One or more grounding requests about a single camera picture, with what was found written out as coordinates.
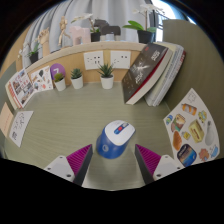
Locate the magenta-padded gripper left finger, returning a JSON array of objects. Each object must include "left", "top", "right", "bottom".
[{"left": 43, "top": 143, "right": 94, "bottom": 187}]

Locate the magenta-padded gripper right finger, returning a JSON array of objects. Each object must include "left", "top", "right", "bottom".
[{"left": 134, "top": 143, "right": 184, "bottom": 185}]

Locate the blue and white computer mouse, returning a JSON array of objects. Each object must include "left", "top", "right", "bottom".
[{"left": 95, "top": 119, "right": 137, "bottom": 160}]

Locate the food picture sticker sheet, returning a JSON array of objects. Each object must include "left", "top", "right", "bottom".
[{"left": 162, "top": 87, "right": 221, "bottom": 168}]

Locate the peach card with red text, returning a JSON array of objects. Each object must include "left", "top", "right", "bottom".
[{"left": 0, "top": 101, "right": 15, "bottom": 138}]

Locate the small succulent in white pot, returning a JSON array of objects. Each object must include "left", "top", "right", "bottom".
[
  {"left": 97, "top": 62, "right": 115, "bottom": 90},
  {"left": 69, "top": 67, "right": 84, "bottom": 90},
  {"left": 53, "top": 72, "right": 67, "bottom": 92}
]

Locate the white books stack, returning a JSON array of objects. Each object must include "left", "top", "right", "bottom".
[{"left": 144, "top": 43, "right": 187, "bottom": 108}]

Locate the red-spined photo cover book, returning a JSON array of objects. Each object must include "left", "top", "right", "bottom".
[{"left": 4, "top": 68, "right": 36, "bottom": 110}]

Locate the white cartoon sticker sheet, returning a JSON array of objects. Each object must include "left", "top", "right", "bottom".
[{"left": 29, "top": 65, "right": 54, "bottom": 93}]

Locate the round purple number sign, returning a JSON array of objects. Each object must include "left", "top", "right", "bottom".
[{"left": 49, "top": 63, "right": 67, "bottom": 82}]

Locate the black cover book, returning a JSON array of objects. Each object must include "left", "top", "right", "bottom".
[{"left": 121, "top": 42, "right": 174, "bottom": 106}]

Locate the green felt partition panel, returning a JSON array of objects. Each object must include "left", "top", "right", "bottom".
[
  {"left": 0, "top": 60, "right": 18, "bottom": 111},
  {"left": 162, "top": 19, "right": 224, "bottom": 158}
]

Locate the light wooden desk shelf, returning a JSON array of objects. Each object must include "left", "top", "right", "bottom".
[{"left": 16, "top": 40, "right": 148, "bottom": 84}]

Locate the wooden hand model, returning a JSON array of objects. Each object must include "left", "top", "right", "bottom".
[{"left": 37, "top": 27, "right": 51, "bottom": 58}]

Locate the wooden artist mannequin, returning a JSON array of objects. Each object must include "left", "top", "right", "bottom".
[{"left": 58, "top": 15, "right": 72, "bottom": 48}]

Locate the dark grey horse figure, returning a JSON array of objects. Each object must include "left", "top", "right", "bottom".
[{"left": 94, "top": 18, "right": 122, "bottom": 42}]

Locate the dark framed window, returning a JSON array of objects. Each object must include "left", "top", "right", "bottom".
[{"left": 151, "top": 0, "right": 194, "bottom": 43}]

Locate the grey white curtain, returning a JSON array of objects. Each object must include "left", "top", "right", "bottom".
[{"left": 23, "top": 0, "right": 158, "bottom": 59}]

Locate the white wall socket plate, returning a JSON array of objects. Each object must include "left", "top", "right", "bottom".
[
  {"left": 110, "top": 50, "right": 132, "bottom": 70},
  {"left": 83, "top": 50, "right": 105, "bottom": 71}
]

